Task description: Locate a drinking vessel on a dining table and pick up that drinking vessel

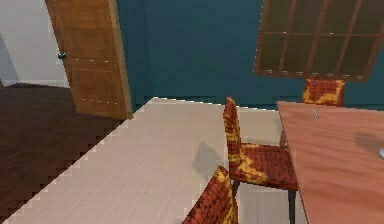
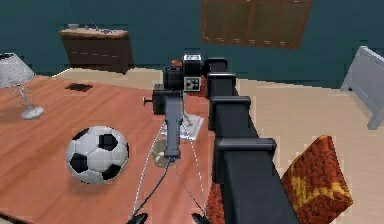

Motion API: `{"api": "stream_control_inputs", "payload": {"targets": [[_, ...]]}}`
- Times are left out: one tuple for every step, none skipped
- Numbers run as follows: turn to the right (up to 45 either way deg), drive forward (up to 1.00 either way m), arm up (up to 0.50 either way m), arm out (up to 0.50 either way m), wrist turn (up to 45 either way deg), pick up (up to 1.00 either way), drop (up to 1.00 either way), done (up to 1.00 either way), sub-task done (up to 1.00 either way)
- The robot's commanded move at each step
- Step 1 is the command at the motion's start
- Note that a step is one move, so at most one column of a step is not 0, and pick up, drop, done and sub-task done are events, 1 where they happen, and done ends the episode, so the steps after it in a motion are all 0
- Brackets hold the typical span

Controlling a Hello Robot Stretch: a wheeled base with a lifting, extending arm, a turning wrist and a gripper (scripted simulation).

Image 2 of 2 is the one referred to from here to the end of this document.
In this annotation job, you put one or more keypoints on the dark brown sideboard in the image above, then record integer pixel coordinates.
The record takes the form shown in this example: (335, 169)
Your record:
(96, 50)

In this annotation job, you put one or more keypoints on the brown wooden wall cabinet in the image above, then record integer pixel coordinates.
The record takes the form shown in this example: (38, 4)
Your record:
(255, 21)

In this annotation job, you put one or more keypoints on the grey chair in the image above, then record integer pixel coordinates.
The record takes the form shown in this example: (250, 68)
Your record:
(365, 83)

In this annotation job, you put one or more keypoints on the pale bowl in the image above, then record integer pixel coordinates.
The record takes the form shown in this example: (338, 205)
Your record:
(73, 26)

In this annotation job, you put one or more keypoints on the clear drinking glass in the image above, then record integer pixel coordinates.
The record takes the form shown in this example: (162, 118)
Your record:
(158, 155)

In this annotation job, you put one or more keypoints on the brown wooden table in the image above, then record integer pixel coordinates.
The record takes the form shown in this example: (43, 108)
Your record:
(50, 143)

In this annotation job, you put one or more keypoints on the small dark flat object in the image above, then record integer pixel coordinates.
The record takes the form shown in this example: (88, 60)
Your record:
(107, 31)

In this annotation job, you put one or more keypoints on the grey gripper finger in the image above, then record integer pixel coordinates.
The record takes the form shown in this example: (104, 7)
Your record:
(137, 219)
(201, 219)

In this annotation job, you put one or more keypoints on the grey table lamp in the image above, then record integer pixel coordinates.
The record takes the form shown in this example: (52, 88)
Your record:
(13, 70)

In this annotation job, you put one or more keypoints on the flat black rectangle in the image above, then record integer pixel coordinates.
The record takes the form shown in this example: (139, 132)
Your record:
(79, 87)

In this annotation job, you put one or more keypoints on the small grey object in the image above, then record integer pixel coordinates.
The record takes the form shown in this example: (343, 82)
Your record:
(90, 26)

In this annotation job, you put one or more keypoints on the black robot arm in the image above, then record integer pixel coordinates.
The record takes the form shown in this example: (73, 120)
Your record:
(246, 186)

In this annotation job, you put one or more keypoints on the black and white football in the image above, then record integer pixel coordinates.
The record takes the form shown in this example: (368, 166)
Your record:
(96, 155)

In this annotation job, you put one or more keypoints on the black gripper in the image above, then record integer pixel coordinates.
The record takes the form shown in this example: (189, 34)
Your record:
(174, 110)

